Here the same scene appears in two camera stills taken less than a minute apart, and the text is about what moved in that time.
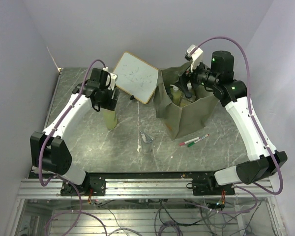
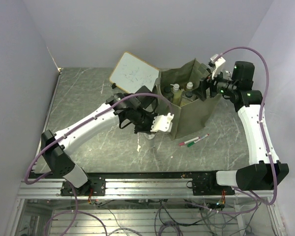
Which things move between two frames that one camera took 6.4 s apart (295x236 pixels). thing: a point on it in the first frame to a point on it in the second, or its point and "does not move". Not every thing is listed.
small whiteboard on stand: x=136 y=77 does not move
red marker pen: x=182 y=143 does not move
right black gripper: x=184 y=77 to x=205 y=83
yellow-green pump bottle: x=176 y=95 does not move
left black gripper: x=111 y=103 to x=147 y=129
